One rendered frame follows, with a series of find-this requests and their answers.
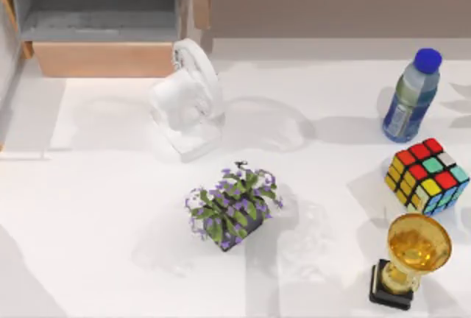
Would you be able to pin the white desk fan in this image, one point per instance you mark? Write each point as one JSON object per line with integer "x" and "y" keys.
{"x": 191, "y": 112}

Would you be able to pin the purple flowered pot plant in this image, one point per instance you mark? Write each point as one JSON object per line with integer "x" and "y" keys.
{"x": 235, "y": 207}

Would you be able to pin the pale wooden drawer front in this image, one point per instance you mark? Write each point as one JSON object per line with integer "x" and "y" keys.
{"x": 103, "y": 58}

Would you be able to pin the blue capped plastic bottle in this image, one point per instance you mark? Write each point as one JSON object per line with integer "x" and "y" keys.
{"x": 410, "y": 101}

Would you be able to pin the multicoloured puzzle cube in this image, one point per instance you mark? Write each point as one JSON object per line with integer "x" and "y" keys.
{"x": 427, "y": 178}

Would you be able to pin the gold trophy on black base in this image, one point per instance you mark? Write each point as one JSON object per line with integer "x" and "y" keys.
{"x": 416, "y": 248}

